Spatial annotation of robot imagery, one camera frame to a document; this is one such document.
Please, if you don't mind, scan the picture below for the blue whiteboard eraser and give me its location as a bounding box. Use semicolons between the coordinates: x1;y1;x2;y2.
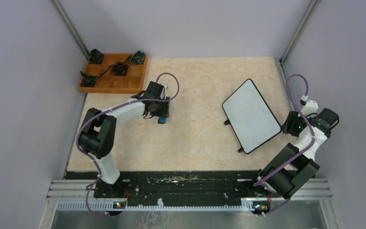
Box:
158;117;167;125

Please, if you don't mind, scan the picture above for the small black-framed whiteboard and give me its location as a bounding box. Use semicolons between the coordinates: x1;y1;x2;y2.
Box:
222;79;282;154

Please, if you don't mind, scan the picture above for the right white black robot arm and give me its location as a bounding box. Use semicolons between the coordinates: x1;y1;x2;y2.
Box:
249;108;340;199

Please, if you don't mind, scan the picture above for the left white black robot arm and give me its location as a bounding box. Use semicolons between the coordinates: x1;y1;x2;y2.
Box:
76;81;171;198

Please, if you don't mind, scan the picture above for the orange wooden compartment tray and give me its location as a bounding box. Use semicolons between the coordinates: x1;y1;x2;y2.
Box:
79;53;148;94

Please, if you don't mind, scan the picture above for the dark object tray top-right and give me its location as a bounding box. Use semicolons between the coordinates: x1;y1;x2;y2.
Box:
130;51;146;65

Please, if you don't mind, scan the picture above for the dark object tray centre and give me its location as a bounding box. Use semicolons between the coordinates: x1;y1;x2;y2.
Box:
111;62;129;76

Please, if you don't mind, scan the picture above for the dark object tray bottom-left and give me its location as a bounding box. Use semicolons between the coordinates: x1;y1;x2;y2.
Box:
80;71;97;87

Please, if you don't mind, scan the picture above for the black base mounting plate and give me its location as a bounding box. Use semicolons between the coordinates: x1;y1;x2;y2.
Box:
63;170;282;199

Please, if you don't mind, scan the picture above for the dark object tray top-left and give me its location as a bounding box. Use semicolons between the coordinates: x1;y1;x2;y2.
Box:
89;49;104;64

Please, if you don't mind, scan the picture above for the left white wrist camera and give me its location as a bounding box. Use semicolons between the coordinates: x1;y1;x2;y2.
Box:
161;83;169;97

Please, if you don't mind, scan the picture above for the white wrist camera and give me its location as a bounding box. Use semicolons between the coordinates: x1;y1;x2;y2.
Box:
161;83;169;97
300;95;319;116

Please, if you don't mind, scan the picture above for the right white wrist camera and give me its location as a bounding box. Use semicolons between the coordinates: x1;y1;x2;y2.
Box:
300;95;319;116

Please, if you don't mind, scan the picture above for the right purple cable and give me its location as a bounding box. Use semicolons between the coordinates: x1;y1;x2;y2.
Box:
251;74;316;217

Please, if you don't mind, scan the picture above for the purple cable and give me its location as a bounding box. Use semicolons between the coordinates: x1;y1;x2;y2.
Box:
75;73;181;218
251;74;316;217

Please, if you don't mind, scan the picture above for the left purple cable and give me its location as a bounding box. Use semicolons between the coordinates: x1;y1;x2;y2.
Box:
75;73;181;218

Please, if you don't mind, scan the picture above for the aluminium frame rail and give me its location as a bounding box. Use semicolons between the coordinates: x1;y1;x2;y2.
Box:
45;178;334;212

